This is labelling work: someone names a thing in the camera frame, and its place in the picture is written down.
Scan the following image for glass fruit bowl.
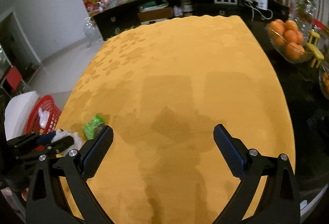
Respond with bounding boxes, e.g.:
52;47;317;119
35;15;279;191
267;24;313;63

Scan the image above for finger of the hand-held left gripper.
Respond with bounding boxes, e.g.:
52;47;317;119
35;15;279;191
6;132;43;149
38;135;75;156

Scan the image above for large clear water jug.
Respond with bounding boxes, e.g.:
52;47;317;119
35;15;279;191
84;17;103;47

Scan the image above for brown drawer box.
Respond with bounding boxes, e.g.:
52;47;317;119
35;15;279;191
137;7;174;24

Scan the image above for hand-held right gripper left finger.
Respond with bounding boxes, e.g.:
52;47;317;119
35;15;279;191
26;125;114;224

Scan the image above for yellow table cloth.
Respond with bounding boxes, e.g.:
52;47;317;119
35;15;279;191
59;15;296;224

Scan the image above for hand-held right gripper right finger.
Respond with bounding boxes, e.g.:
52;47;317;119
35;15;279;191
213;124;301;224

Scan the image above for red chair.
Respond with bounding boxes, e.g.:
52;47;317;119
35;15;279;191
6;66;23;89

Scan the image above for red plastic mesh basket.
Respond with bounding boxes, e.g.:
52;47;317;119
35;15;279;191
25;96;63;136

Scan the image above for green wrapper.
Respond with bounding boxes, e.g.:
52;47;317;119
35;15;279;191
82;114;104;140

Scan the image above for green packets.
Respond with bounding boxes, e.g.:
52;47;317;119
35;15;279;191
139;0;169;12

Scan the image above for red festive wall poster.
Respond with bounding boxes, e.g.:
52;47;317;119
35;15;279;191
82;0;103;17

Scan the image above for small yellow toy chair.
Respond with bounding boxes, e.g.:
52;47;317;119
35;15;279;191
305;43;325;68
308;30;320;45

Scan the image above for white cable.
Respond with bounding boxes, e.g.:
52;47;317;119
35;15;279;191
244;0;273;21

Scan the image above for white tissue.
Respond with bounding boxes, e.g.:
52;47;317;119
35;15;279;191
51;129;84;149

